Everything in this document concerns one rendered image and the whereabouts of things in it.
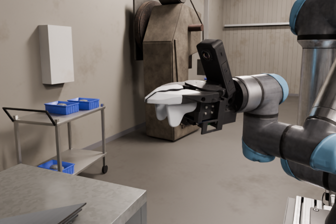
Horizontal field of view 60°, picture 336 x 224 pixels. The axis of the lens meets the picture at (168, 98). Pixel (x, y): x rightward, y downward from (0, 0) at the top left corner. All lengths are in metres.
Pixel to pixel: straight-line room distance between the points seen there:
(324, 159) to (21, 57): 3.44
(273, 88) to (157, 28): 4.28
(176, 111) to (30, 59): 3.38
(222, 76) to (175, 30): 4.15
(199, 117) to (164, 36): 4.21
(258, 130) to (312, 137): 0.11
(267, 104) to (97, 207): 0.60
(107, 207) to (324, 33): 0.78
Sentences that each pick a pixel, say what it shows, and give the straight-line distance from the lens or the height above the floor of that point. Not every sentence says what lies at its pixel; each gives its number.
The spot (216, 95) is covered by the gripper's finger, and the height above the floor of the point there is 1.45.
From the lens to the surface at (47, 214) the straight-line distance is 0.93.
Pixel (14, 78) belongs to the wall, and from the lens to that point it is 3.67.
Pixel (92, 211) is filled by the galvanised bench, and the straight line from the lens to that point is 0.96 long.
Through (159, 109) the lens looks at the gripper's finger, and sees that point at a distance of 0.50.
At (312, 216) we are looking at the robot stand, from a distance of 1.02.
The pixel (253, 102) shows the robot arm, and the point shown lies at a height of 1.42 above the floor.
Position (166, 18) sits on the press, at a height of 2.02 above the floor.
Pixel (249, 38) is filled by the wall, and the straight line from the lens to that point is 10.55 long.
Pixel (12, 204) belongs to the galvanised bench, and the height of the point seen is 1.05.
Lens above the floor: 1.53
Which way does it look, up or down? 10 degrees down
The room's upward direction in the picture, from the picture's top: straight up
